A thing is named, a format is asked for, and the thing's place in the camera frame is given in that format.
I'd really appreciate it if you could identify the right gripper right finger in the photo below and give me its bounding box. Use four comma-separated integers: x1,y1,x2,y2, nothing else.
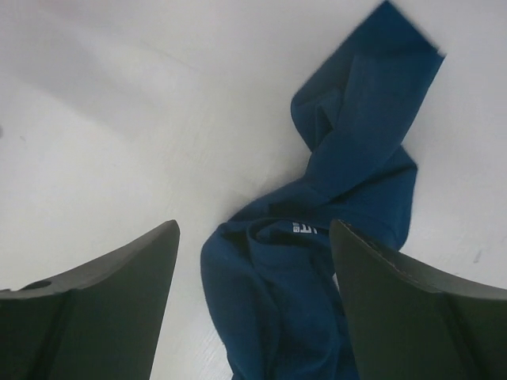
330,220,506,379

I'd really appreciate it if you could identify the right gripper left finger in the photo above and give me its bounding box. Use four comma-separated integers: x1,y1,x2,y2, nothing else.
1,220,179,379

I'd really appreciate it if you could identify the blue t-shirt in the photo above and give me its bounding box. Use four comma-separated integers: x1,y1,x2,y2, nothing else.
200,2,443,379

